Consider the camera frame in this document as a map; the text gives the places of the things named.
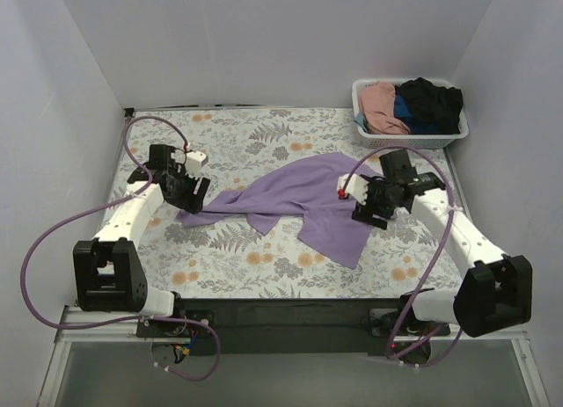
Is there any white plastic laundry basket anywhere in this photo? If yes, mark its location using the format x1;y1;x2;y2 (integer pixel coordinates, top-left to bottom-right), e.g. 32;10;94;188
351;78;469;149

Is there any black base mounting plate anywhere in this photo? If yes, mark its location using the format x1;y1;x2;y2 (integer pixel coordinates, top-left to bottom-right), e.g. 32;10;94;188
135;296;452;358

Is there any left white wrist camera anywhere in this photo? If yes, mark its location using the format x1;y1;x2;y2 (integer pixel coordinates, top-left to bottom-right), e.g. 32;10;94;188
184;150;208;176

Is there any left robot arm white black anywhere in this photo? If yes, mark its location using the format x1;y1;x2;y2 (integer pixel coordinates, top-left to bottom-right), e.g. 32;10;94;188
73;144;210;337

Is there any black t shirt in basket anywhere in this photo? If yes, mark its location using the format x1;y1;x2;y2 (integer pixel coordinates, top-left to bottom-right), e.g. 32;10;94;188
395;77;464;134

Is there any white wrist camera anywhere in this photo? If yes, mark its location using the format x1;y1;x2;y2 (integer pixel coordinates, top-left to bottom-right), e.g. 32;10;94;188
184;150;208;176
337;174;369;206

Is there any blue t shirt in basket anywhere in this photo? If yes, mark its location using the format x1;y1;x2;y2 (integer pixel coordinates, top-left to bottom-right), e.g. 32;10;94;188
393;95;440;135

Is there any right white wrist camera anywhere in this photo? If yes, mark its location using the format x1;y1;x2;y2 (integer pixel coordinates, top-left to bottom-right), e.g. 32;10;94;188
337;174;369;206

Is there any floral patterned table cloth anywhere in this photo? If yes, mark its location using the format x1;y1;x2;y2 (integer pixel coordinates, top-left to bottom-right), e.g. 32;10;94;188
111;108;461;298

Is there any pink t shirt in basket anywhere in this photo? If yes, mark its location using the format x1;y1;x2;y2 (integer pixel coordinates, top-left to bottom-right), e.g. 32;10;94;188
358;82;410;135

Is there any purple t shirt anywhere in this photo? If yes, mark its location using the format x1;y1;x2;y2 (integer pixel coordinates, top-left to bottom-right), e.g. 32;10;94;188
177;152;371;269

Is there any aluminium frame rail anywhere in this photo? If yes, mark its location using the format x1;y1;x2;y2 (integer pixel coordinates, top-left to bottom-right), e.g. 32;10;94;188
39;322;549;406

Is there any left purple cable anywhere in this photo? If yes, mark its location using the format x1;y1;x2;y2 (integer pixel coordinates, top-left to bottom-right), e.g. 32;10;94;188
20;115;221;381

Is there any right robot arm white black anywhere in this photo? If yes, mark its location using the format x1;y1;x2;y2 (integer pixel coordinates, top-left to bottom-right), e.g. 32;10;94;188
337;146;532;338

